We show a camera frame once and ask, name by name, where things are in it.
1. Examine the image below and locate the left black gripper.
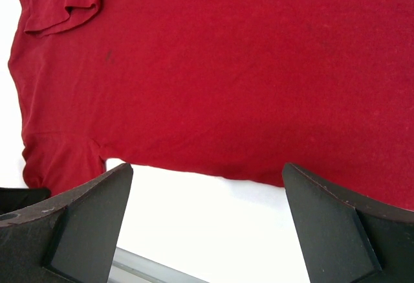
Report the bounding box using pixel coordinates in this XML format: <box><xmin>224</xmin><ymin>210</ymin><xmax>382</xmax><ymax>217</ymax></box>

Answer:
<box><xmin>0</xmin><ymin>187</ymin><xmax>51</xmax><ymax>214</ymax></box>

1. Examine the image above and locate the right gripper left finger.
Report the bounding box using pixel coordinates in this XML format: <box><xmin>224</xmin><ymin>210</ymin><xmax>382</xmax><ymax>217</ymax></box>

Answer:
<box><xmin>1</xmin><ymin>163</ymin><xmax>133</xmax><ymax>282</ymax></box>

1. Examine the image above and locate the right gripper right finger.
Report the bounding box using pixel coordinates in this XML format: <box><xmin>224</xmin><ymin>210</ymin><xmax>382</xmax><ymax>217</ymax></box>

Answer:
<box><xmin>282</xmin><ymin>163</ymin><xmax>413</xmax><ymax>283</ymax></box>

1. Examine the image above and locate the red t-shirt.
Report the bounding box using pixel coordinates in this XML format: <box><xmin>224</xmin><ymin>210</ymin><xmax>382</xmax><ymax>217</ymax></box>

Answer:
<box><xmin>8</xmin><ymin>0</ymin><xmax>413</xmax><ymax>209</ymax></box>

